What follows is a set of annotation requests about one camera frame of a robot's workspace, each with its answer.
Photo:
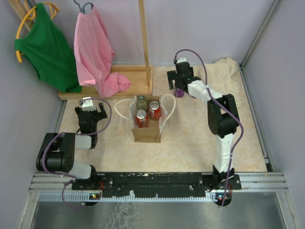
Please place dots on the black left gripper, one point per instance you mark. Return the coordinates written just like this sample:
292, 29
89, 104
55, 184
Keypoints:
103, 114

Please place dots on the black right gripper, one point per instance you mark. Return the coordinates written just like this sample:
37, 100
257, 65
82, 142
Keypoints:
172, 75

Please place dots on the red coca-cola can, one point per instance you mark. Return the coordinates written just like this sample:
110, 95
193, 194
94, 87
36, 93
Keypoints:
154, 110
141, 118

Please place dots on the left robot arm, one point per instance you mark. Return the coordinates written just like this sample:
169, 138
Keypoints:
57, 152

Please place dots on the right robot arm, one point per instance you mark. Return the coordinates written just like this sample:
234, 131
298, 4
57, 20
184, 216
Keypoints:
223, 119

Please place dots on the clear glass beverage bottle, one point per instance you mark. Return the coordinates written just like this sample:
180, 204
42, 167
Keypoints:
142, 103

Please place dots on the wooden clothes rack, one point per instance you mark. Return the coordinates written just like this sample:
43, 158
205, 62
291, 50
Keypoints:
140, 76

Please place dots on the beige crumpled cloth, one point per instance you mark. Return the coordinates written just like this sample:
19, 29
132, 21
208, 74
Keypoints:
222, 77

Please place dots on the pink t-shirt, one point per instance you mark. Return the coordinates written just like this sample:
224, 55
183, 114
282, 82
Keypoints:
93, 55

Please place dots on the green tank top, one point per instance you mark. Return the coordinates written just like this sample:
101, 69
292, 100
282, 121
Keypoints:
48, 51

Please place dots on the grey clothes hanger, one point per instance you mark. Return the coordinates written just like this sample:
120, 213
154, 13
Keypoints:
82, 8

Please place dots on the yellow clothes hanger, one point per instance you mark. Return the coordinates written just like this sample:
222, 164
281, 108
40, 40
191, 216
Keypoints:
30, 16

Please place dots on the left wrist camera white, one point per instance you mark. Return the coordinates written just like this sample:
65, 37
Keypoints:
87, 104

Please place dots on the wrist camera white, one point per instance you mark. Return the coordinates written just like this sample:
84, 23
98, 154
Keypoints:
87, 104
182, 59

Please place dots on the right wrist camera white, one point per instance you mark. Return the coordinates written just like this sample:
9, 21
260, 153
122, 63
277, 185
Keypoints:
182, 59

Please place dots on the white rope bag handle left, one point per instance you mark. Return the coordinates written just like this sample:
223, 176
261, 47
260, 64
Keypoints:
116, 110

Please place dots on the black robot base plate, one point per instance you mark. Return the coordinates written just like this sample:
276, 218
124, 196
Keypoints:
161, 185

